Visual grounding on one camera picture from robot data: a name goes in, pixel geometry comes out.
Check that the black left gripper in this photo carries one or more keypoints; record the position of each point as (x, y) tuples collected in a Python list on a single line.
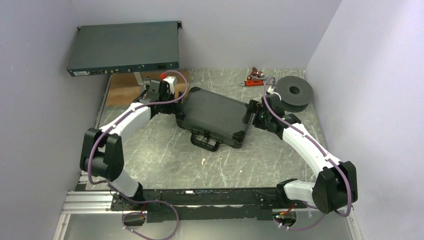
[(176, 108)]

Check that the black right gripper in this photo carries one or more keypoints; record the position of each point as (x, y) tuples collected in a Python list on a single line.
[(255, 107)]

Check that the black poker set case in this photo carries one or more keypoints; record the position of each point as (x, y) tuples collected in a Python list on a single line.
[(213, 119)]

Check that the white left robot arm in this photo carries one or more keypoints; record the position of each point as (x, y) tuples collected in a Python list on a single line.
[(102, 154)]

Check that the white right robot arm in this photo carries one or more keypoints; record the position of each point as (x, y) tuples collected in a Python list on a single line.
[(335, 187)]

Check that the grey filament spool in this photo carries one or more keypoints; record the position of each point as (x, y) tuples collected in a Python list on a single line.
[(295, 93)]

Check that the wooden board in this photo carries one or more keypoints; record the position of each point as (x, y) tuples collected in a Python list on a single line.
[(124, 87)]

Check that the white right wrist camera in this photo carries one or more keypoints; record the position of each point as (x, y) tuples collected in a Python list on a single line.
[(272, 91)]

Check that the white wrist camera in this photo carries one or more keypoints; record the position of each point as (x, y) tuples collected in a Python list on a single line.
[(272, 91), (171, 80)]

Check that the red handled clamp tool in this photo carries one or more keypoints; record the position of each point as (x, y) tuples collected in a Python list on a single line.
[(254, 78)]

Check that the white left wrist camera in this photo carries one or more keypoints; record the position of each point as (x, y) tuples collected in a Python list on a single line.
[(171, 80)]

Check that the grey metal stand bracket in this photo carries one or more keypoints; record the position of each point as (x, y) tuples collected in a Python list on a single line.
[(141, 81)]

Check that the grey network switch box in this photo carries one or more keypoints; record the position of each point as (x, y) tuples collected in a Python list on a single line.
[(125, 48)]

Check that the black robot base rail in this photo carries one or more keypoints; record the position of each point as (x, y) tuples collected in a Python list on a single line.
[(209, 204)]

